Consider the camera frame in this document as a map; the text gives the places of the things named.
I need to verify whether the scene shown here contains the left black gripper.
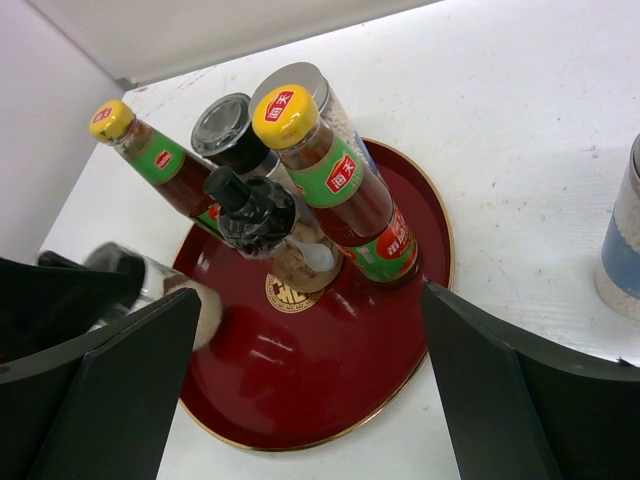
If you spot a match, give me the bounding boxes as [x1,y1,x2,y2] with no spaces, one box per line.
[1,249,145,364]

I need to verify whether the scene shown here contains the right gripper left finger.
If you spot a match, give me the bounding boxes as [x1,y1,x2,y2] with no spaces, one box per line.
[1,289,201,479]

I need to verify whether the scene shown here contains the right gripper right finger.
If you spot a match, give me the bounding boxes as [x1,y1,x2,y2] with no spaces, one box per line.
[420,282,639,479]

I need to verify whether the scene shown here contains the black-lid shaker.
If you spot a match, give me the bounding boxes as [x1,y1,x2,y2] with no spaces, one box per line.
[204,166,343,293]
[84,242,226,351]

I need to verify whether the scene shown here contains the ketchup bottle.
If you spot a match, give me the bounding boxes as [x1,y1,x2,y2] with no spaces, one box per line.
[89,100,222,239]
[252,84,419,284]

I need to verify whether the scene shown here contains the silver-lid spice shaker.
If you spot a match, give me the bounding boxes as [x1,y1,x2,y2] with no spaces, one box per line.
[191,92,279,178]

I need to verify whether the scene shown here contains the tall pearl jar blue label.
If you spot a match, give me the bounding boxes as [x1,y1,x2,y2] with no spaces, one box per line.
[249,62,384,181]

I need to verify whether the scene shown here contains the red round tray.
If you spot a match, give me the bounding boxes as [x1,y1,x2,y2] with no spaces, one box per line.
[174,140,455,451]

